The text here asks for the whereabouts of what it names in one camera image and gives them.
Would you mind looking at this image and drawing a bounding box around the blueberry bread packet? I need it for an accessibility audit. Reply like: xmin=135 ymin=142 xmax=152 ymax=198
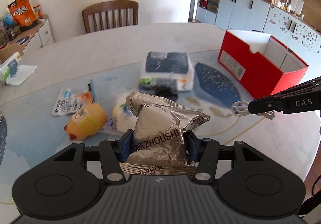
xmin=99 ymin=93 xmax=137 ymax=136

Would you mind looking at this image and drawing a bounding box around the yellow duck toy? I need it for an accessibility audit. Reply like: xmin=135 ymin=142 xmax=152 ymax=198
xmin=64 ymin=103 xmax=108 ymax=141

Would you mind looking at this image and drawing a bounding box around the silver foil snack bag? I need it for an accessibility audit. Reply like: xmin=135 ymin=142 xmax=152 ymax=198
xmin=120 ymin=92 xmax=210 ymax=175

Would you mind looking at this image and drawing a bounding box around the white squid snack pouch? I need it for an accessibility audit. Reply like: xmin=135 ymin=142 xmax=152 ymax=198
xmin=52 ymin=80 xmax=98 ymax=116

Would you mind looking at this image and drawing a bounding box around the black snack packet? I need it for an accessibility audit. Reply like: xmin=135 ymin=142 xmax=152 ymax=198
xmin=153 ymin=85 xmax=179 ymax=102

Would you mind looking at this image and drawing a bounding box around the blue white tissue pack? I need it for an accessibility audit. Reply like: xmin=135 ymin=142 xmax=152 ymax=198
xmin=139 ymin=51 xmax=195 ymax=92

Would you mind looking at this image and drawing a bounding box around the red cardboard box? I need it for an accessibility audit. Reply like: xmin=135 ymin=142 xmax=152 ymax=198
xmin=218 ymin=29 xmax=309 ymax=99

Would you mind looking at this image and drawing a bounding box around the left dark blue placemat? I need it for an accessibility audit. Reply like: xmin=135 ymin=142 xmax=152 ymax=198
xmin=0 ymin=113 xmax=7 ymax=165

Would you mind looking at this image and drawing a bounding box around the tissue pack with sheet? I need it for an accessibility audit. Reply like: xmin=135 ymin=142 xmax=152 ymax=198
xmin=1 ymin=52 xmax=37 ymax=86

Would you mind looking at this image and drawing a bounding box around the wooden chair at far side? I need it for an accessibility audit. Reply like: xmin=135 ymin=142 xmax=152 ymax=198
xmin=82 ymin=0 xmax=139 ymax=34

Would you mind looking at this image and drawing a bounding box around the white sideboard cabinet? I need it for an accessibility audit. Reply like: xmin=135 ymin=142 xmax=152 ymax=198
xmin=1 ymin=14 xmax=54 ymax=63

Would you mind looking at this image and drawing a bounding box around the orange snack bag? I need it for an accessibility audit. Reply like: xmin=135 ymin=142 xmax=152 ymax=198
xmin=8 ymin=0 xmax=37 ymax=32

